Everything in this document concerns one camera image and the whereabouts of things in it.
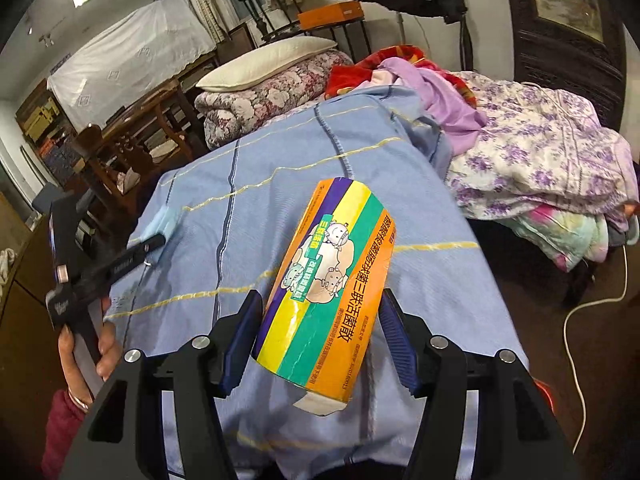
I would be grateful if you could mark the wooden bookshelf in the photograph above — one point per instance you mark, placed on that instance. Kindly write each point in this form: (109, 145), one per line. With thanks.
(42, 120)

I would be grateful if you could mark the person's left hand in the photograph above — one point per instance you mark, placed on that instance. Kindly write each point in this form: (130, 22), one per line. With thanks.
(110, 345)

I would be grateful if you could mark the blue checked cloth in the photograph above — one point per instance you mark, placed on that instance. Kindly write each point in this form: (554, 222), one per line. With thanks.
(280, 200)

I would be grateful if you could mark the orange flat box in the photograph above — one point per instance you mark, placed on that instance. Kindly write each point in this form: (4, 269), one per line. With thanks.
(330, 14)

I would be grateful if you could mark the wooden table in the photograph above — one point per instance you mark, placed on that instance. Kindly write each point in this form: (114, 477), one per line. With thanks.
(150, 105)

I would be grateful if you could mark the wooden top metal stool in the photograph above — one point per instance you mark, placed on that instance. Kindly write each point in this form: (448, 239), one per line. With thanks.
(367, 35)

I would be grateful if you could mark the blue face mask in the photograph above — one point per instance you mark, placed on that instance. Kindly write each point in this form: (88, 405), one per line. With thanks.
(160, 220)

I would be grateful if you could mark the cream pillow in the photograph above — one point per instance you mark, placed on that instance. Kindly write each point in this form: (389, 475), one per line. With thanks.
(265, 65)

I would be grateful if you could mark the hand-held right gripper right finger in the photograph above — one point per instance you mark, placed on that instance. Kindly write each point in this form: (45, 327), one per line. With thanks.
(400, 345)

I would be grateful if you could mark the person's left forearm maroon sleeve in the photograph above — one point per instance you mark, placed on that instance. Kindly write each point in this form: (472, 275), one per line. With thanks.
(62, 435)

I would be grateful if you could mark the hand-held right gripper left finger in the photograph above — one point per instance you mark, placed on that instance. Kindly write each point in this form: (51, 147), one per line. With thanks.
(242, 345)

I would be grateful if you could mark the red plastic bin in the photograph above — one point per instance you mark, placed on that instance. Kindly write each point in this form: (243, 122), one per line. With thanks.
(545, 392)

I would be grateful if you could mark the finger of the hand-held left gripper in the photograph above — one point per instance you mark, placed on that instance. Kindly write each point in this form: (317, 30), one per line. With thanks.
(135, 257)

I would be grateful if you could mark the lilac cloth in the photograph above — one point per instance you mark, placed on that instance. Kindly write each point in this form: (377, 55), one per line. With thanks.
(450, 105)

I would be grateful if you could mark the white crumpled cloth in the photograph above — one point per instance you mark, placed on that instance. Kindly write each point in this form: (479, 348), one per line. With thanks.
(7, 260)

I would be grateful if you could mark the dark wooden framed board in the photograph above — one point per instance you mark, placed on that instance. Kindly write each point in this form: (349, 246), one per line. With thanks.
(235, 37)

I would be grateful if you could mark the white sheet cover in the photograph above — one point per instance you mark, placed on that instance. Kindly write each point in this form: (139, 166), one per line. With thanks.
(130, 55)

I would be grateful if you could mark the purple floral quilt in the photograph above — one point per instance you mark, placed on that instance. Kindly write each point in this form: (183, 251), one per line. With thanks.
(540, 150)

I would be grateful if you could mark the striped colourful cardboard box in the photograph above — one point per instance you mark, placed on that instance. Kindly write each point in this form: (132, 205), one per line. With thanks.
(325, 285)

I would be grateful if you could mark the checked curtain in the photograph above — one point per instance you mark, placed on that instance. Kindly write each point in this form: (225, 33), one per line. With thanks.
(202, 0)

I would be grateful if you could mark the wooden armchair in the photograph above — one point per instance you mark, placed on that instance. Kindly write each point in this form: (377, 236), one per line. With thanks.
(92, 145)

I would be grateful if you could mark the pastel tie-dye blanket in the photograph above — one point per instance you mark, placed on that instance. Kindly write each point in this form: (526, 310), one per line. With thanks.
(565, 232)

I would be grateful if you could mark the maroon floral folded quilt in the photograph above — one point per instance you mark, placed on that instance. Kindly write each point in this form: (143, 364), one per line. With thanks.
(270, 97)

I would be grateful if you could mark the grey upholstered chair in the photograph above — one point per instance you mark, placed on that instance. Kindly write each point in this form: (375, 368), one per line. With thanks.
(47, 197)

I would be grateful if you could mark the red patterned blanket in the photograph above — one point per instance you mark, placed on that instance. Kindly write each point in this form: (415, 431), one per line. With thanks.
(345, 77)

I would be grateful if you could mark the black metal bed frame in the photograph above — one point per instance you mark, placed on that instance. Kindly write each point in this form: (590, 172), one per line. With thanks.
(466, 45)

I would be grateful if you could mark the brown and teal appliance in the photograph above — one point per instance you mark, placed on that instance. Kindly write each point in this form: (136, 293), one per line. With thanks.
(632, 222)

